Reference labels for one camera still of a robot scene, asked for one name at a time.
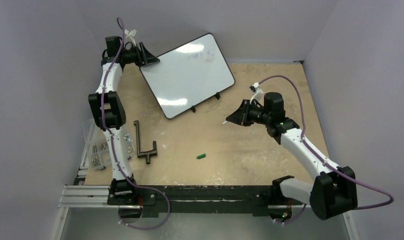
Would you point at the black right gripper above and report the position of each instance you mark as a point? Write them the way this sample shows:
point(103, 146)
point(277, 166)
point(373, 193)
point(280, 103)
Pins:
point(247, 113)

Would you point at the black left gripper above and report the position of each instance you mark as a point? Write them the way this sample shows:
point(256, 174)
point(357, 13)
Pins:
point(144, 57)

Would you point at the white whiteboard black frame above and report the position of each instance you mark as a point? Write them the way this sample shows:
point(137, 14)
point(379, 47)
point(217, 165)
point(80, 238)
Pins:
point(188, 75)

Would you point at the green marker cap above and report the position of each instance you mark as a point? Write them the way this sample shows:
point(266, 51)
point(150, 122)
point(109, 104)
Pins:
point(201, 156)

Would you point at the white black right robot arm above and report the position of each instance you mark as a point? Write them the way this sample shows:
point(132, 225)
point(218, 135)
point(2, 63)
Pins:
point(332, 192)

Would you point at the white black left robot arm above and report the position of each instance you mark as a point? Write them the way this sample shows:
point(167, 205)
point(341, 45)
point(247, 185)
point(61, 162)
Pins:
point(110, 116)

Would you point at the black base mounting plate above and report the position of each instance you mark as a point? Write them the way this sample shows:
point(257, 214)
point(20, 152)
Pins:
point(257, 200)

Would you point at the clear plastic screw box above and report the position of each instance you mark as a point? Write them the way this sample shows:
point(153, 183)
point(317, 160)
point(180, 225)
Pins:
point(97, 149)

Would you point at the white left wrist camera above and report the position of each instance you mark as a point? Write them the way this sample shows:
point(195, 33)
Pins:
point(130, 35)

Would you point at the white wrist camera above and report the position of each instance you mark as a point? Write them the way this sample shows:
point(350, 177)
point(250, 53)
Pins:
point(257, 92)
point(130, 35)

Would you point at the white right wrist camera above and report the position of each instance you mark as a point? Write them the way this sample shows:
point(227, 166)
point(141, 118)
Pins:
point(257, 92)

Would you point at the aluminium frame rail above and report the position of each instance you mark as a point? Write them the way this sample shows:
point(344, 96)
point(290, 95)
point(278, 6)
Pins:
point(79, 195)

